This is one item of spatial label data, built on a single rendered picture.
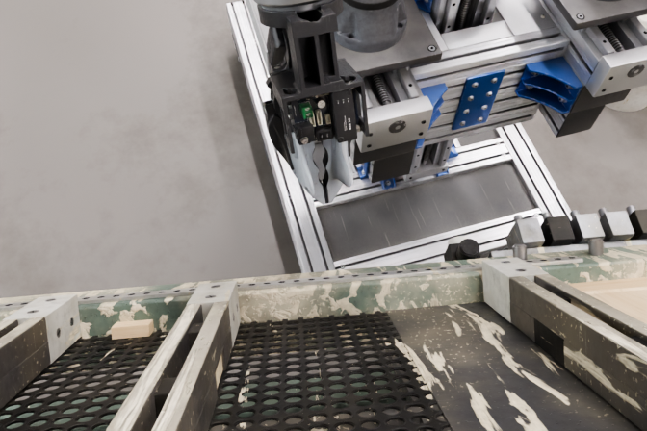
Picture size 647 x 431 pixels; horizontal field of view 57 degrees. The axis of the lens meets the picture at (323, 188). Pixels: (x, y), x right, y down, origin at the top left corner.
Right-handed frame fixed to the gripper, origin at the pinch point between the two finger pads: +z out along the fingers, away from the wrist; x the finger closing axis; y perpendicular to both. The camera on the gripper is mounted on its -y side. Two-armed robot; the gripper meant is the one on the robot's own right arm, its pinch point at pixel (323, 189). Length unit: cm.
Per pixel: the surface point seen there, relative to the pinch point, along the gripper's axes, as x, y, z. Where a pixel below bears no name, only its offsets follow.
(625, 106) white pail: 144, -130, 77
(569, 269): 43, -16, 38
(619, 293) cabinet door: 46, -8, 37
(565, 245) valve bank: 53, -33, 48
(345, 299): 4.5, -21.9, 36.0
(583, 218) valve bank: 59, -35, 44
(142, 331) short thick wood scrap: -28.3, -24.0, 33.2
